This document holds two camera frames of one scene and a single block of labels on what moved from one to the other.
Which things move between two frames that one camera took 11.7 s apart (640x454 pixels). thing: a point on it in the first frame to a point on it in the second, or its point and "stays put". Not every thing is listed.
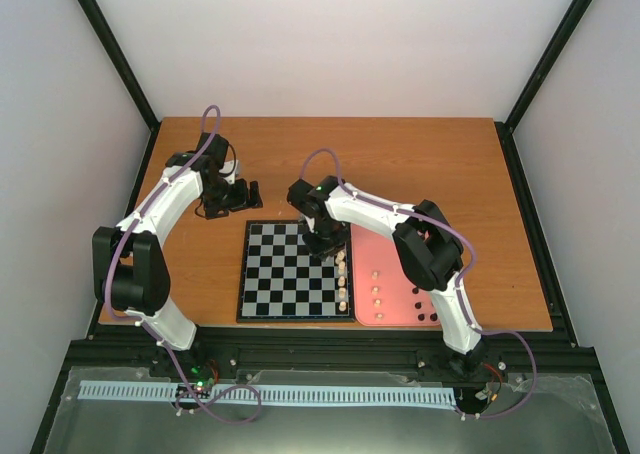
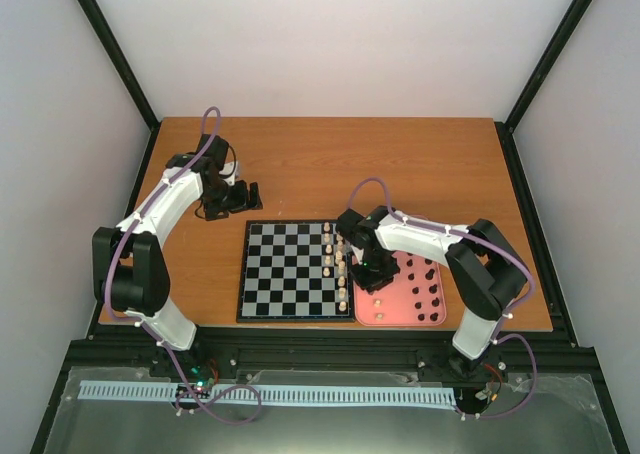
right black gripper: [324, 252] to [371, 284]
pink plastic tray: [383, 295] stays put
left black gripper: [242, 200] stays put
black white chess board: [284, 282] stays put
